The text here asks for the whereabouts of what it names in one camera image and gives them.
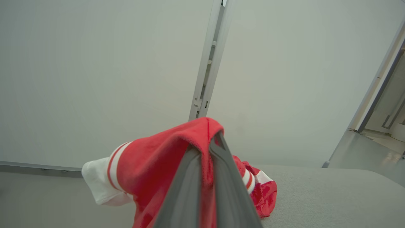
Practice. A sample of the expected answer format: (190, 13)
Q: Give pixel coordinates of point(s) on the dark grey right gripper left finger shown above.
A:
(183, 193)

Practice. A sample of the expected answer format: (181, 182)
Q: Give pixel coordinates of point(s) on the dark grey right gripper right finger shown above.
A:
(232, 190)

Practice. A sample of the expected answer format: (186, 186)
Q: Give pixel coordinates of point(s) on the red and white garment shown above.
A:
(148, 171)

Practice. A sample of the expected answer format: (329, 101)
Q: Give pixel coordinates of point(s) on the grey partition joint post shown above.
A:
(208, 60)

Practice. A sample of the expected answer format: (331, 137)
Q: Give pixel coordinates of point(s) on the grey door frame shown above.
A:
(378, 82)

